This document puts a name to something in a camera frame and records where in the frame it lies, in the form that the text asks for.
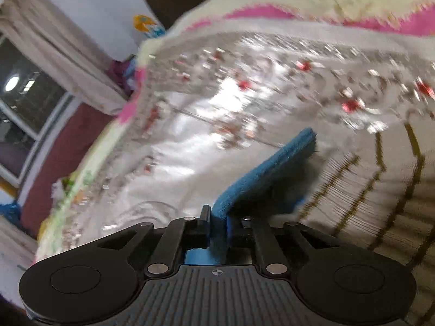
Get blue knit sweater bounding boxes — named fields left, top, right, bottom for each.
left=184, top=128, right=316, bottom=266

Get clothes pile right corner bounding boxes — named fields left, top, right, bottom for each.
left=106, top=54, right=136, bottom=98

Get silver floral satin bedspread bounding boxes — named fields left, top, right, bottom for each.
left=55, top=21, right=434, bottom=255

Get blue striped folded garment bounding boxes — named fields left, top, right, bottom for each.
left=297, top=119, right=434, bottom=325

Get dark red headboard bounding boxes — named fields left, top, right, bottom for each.
left=21, top=104, right=113, bottom=238

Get beige curtain left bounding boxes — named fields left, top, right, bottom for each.
left=0, top=216, right=38, bottom=270

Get beige curtain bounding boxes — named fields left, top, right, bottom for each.
left=1, top=0, right=127, bottom=115
left=0, top=216, right=38, bottom=270

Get blue plastic bag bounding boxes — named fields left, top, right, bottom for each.
left=0, top=201, right=21, bottom=227

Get window with metal bars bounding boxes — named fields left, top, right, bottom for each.
left=1, top=35, right=72, bottom=188

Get cartoon doll figure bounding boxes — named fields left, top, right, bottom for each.
left=133, top=15, right=166, bottom=38

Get beige curtain right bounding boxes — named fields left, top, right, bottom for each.
left=1, top=0, right=127, bottom=115

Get pink floral bed sheet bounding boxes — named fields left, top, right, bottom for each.
left=34, top=0, right=434, bottom=261

